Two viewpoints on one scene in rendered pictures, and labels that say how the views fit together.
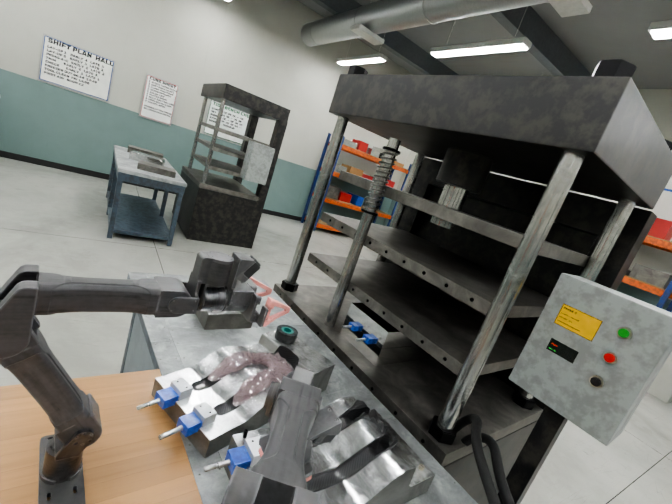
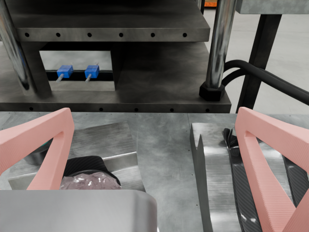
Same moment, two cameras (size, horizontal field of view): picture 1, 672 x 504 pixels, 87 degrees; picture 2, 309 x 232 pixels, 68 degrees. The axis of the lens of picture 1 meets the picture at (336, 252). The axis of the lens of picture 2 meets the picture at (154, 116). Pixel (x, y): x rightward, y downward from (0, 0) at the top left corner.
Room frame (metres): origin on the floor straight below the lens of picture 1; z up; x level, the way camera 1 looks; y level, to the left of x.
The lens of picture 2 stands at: (0.76, 0.17, 1.28)
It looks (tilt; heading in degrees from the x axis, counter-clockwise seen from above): 37 degrees down; 313
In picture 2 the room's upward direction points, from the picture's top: straight up
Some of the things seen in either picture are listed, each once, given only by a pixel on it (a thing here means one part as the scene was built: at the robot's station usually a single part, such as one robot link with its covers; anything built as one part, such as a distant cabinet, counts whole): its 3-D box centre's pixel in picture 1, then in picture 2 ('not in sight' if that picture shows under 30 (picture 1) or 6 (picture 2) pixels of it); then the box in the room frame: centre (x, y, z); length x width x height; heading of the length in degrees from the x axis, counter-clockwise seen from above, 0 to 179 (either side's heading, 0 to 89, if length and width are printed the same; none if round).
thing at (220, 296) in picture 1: (211, 295); not in sight; (0.71, 0.23, 1.21); 0.07 x 0.06 x 0.07; 132
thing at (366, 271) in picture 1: (416, 302); (85, 11); (1.83, -0.49, 1.01); 1.10 x 0.74 x 0.05; 41
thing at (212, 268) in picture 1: (198, 279); not in sight; (0.69, 0.25, 1.24); 0.12 x 0.09 x 0.12; 132
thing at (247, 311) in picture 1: (236, 298); not in sight; (0.75, 0.18, 1.20); 0.10 x 0.07 x 0.07; 42
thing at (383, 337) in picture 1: (397, 331); (94, 49); (1.71, -0.43, 0.87); 0.50 x 0.27 x 0.17; 131
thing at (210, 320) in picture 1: (224, 312); not in sight; (1.37, 0.36, 0.83); 0.20 x 0.15 x 0.07; 131
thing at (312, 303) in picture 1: (392, 344); (91, 64); (1.80, -0.46, 0.75); 1.30 x 0.84 x 0.06; 41
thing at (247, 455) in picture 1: (233, 461); not in sight; (0.64, 0.06, 0.89); 0.13 x 0.05 x 0.05; 131
